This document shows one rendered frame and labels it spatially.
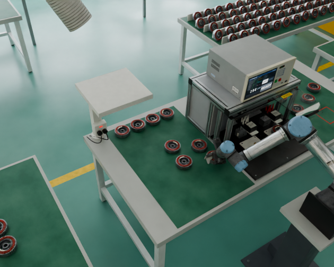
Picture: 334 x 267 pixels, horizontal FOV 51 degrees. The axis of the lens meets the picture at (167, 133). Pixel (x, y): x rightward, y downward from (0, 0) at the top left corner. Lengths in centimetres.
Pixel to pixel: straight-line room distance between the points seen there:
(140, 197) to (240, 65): 104
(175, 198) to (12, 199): 98
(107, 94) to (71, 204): 127
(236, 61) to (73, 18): 103
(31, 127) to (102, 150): 158
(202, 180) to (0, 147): 222
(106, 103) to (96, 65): 263
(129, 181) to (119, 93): 56
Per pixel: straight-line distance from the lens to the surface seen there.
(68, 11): 210
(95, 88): 224
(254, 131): 249
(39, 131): 385
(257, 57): 243
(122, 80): 229
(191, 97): 257
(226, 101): 231
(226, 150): 200
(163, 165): 234
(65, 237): 208
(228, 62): 232
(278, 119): 264
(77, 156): 349
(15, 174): 245
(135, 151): 243
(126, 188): 222
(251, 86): 229
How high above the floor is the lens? 251
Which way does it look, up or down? 43 degrees down
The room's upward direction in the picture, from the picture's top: 3 degrees clockwise
